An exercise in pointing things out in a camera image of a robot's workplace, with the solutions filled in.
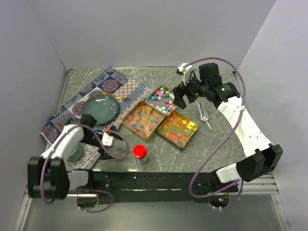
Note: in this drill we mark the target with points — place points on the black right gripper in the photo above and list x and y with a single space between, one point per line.
180 91

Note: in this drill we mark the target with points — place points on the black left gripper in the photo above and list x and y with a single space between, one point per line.
101 150

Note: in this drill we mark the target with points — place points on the red jar lid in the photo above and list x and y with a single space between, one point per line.
140 151

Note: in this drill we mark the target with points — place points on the metal scoop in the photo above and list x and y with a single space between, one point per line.
204 117

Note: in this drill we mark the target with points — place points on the clear glass jar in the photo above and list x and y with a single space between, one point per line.
141 159

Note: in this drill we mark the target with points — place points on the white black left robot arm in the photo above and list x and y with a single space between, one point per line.
47 176

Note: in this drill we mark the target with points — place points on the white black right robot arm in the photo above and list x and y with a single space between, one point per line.
261 156

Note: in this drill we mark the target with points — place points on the pink tin of star candies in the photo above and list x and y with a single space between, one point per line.
162 101

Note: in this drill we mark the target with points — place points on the gold tin of popsicle candies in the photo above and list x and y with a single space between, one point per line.
143 120

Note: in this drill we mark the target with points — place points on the dark tin of gummy candies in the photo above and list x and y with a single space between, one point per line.
177 130

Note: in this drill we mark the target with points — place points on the teal ceramic plate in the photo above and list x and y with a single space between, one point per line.
103 108

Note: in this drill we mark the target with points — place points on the gold fork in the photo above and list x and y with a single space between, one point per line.
116 96

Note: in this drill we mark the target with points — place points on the patterned paper placemat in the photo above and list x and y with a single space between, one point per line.
83 85

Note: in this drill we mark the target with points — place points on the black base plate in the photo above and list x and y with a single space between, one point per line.
142 186

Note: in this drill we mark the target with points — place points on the aluminium rail frame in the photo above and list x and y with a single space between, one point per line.
96 104

